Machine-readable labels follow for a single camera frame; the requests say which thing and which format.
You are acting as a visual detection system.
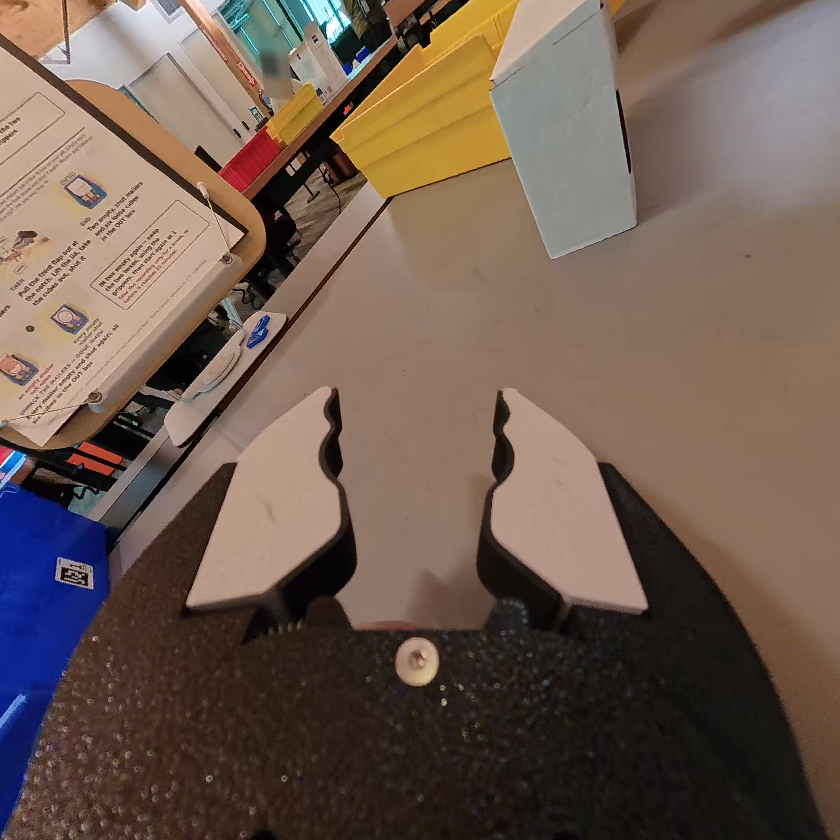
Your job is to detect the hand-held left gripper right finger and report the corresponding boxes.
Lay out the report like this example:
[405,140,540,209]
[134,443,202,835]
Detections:
[476,387,651,630]

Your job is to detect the white cardboard box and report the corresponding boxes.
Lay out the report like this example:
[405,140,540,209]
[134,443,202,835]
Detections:
[489,0,639,260]

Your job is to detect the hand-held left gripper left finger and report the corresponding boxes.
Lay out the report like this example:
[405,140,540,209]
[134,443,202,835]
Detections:
[184,386,358,626]

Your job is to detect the white oval puck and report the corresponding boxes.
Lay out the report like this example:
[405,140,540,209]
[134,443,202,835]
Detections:
[197,351,245,388]

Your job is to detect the small yellow plastic bin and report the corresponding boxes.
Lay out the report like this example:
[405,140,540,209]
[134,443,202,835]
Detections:
[266,82,324,148]

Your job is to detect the red plastic bin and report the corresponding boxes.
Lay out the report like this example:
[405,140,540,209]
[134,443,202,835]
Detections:
[217,128,284,193]

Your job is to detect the blue plastic bin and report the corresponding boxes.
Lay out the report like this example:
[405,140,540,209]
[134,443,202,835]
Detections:
[0,484,111,762]

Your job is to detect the long table with brown edge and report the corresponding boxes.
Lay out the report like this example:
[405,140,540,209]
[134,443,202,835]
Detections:
[243,0,473,201]

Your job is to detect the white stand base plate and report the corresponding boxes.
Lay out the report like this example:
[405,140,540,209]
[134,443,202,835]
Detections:
[164,311,288,448]

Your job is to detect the white printed carton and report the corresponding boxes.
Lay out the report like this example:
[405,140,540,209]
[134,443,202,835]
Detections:
[289,23,349,93]

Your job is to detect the thin elastic cord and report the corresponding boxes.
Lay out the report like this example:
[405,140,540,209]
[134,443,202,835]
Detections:
[197,182,236,265]
[0,390,106,427]

